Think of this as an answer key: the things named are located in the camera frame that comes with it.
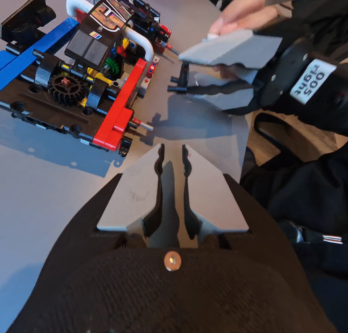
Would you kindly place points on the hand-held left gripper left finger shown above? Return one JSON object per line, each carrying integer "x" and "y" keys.
{"x": 130, "y": 199}

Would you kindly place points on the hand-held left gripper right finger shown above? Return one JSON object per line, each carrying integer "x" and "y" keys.
{"x": 217, "y": 199}

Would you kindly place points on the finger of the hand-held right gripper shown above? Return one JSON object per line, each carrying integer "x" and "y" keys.
{"x": 233, "y": 99}
{"x": 231, "y": 47}

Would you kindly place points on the small black connector piece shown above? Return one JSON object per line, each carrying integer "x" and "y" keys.
{"x": 182, "y": 77}

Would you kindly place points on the toy brick car assembly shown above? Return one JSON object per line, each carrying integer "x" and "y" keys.
{"x": 81, "y": 66}

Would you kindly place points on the person's right forearm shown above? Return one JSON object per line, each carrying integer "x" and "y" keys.
{"x": 326, "y": 26}

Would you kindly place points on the grey desk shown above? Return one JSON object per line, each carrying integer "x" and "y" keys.
{"x": 40, "y": 202}

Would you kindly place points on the person's right hand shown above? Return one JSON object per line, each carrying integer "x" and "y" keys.
{"x": 244, "y": 12}

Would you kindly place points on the black office chair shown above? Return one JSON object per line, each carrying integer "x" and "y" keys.
{"x": 272, "y": 132}

